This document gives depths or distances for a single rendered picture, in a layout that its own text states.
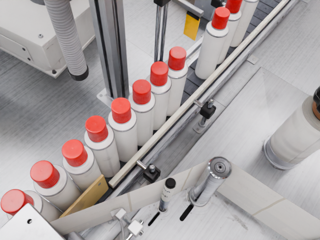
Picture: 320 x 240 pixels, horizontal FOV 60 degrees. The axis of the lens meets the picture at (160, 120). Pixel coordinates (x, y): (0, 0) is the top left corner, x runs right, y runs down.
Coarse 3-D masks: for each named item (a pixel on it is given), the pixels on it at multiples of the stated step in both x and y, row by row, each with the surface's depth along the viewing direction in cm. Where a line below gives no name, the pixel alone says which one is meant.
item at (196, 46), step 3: (201, 39) 71; (198, 42) 71; (201, 42) 71; (195, 45) 70; (198, 45) 70; (192, 48) 70; (195, 48) 70; (198, 48) 71; (186, 51) 69; (189, 51) 69; (192, 51) 69; (189, 54) 69; (186, 57) 68; (189, 57) 70
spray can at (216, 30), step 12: (216, 12) 58; (228, 12) 58; (216, 24) 60; (204, 36) 64; (216, 36) 61; (204, 48) 66; (216, 48) 64; (204, 60) 69; (216, 60) 69; (204, 72) 72
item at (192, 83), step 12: (264, 0) 93; (276, 0) 93; (264, 12) 90; (252, 24) 87; (192, 72) 76; (192, 84) 74; (156, 144) 68; (144, 156) 64; (120, 168) 62; (132, 168) 62; (108, 180) 60; (120, 180) 61; (108, 192) 59
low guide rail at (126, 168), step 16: (288, 0) 90; (272, 16) 85; (256, 32) 80; (240, 48) 77; (224, 64) 74; (208, 80) 71; (192, 96) 68; (176, 112) 66; (160, 128) 64; (144, 144) 61
